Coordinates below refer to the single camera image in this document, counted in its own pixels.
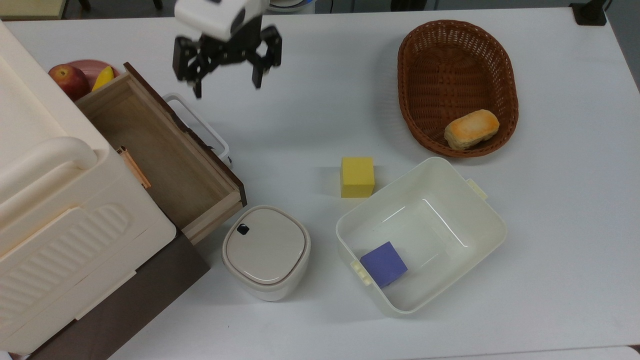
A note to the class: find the cream plastic storage box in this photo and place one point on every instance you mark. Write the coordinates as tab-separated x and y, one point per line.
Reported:
55	215

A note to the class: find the red apple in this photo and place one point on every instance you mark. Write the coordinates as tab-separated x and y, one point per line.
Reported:
70	82

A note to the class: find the brown wicker basket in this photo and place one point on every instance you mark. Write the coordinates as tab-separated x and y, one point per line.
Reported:
450	65

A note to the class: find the orange pencil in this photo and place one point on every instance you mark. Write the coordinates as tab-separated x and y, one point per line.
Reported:
134	167

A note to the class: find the yellow cube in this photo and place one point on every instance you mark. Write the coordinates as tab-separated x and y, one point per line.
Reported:
357	177

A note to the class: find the black table clamp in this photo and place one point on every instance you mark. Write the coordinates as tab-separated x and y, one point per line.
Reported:
589	12

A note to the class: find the bread roll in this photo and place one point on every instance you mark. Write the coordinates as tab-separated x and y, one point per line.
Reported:
471	129

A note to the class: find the purple cube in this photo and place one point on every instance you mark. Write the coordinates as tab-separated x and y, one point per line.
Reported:
384	263

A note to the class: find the light wooden table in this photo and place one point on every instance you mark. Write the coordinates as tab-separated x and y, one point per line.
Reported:
30	9

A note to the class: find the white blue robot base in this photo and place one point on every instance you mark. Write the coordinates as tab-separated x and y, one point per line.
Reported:
295	5

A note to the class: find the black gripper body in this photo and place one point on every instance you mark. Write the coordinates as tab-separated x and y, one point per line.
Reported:
235	47

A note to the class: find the white plastic bin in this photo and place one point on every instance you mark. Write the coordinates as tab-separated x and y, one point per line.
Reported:
480	225

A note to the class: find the pink plate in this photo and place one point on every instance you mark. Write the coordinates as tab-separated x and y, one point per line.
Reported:
90	70

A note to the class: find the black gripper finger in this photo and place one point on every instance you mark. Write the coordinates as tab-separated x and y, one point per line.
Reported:
267	50
187	60

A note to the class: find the yellow banana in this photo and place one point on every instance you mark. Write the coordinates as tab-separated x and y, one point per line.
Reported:
103	77

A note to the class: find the small white lidded bin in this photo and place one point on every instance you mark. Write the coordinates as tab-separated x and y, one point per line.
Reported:
265	250

